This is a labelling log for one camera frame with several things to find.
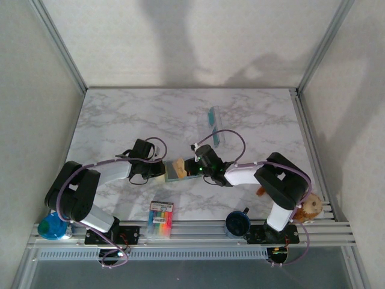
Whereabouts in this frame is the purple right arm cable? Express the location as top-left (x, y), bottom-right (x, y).
top-left (194, 129), bottom-right (313, 267)

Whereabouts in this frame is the grey slotted cable duct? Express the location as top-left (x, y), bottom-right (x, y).
top-left (34, 248), bottom-right (270, 261)

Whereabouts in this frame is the highlighter marker pack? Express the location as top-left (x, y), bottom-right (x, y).
top-left (146, 200), bottom-right (175, 240)

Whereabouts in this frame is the blue round container green lid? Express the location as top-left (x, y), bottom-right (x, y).
top-left (37, 212), bottom-right (73, 241)

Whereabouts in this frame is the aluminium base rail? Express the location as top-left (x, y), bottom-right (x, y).
top-left (28, 221), bottom-right (359, 248)

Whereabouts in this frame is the teal VIP credit card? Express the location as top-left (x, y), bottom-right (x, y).
top-left (211, 128), bottom-right (223, 148)

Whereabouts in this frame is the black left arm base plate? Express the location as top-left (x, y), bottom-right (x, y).
top-left (84, 225), bottom-right (141, 245)

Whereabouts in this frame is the aluminium frame post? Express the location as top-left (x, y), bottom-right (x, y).
top-left (28, 0), bottom-right (88, 93)
top-left (296, 0), bottom-right (356, 95)

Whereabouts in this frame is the brown plush toy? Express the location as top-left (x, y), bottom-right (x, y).
top-left (256, 186), bottom-right (324, 223)

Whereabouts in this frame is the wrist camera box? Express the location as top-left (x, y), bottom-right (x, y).
top-left (191, 144), bottom-right (218, 167)
top-left (132, 138), bottom-right (159, 162)

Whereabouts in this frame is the clear acrylic card stand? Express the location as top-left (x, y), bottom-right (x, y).
top-left (205, 105), bottom-right (227, 149)

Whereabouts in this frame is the aluminium side rail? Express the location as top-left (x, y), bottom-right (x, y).
top-left (289, 89), bottom-right (347, 223)

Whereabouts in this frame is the gold credit card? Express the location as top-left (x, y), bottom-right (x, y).
top-left (172, 158), bottom-right (186, 179)

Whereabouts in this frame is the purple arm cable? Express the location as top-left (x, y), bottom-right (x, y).
top-left (57, 137), bottom-right (168, 269)
top-left (194, 129), bottom-right (313, 267)

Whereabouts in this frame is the dark blue mug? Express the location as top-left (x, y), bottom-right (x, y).
top-left (225, 207), bottom-right (251, 239)

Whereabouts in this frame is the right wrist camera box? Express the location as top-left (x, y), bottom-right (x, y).
top-left (191, 144), bottom-right (218, 167)

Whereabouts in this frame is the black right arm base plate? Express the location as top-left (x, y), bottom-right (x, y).
top-left (246, 224), bottom-right (300, 245)

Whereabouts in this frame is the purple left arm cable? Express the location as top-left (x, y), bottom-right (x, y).
top-left (57, 137), bottom-right (168, 269)

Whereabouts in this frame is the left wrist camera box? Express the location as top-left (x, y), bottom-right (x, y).
top-left (132, 138), bottom-right (159, 162)

